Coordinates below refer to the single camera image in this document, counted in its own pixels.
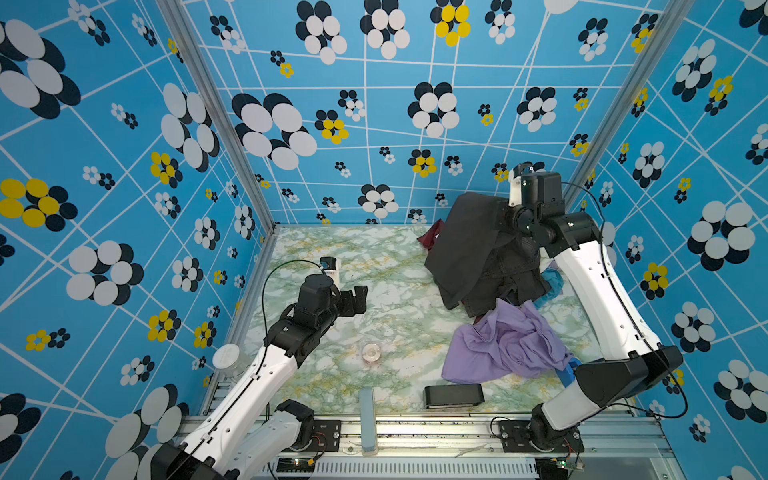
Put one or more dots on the grey-blue bar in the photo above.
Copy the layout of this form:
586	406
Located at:
368	422

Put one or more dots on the black rectangular box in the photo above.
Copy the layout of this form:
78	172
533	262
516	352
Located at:
453	396

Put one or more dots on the dark grey cloth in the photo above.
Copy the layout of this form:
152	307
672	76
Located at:
477	259

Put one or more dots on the maroon shirt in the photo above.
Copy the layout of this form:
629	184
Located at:
429	238

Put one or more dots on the aluminium front rail frame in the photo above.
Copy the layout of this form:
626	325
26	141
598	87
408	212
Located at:
616	445

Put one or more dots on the purple cloth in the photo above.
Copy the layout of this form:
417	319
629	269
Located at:
507	340

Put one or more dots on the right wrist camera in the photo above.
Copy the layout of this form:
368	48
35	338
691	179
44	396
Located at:
516	183

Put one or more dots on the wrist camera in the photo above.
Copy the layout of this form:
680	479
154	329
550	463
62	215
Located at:
516	183
331	267

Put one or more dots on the aluminium corner post left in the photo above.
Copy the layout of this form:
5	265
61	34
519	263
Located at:
181	29

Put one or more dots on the aluminium corner post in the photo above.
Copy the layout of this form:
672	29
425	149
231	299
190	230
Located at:
669	23
181	29

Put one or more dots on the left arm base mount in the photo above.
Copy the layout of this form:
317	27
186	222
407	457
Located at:
324	436

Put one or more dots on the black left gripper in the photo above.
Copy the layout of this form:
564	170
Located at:
351	309

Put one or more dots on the white round cap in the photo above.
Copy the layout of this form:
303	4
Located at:
227	357

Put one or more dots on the aluminium corner post right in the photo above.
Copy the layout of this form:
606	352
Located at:
669	23

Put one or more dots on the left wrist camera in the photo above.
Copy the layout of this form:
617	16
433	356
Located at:
331	267

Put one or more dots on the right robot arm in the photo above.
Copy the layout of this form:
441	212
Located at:
633	357

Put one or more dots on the teal cloth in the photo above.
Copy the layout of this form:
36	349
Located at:
556	284

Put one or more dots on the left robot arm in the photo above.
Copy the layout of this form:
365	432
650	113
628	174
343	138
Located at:
230	443

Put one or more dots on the blue tape dispenser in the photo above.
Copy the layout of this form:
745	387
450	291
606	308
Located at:
567	375

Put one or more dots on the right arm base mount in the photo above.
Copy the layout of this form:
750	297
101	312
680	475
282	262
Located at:
526	436

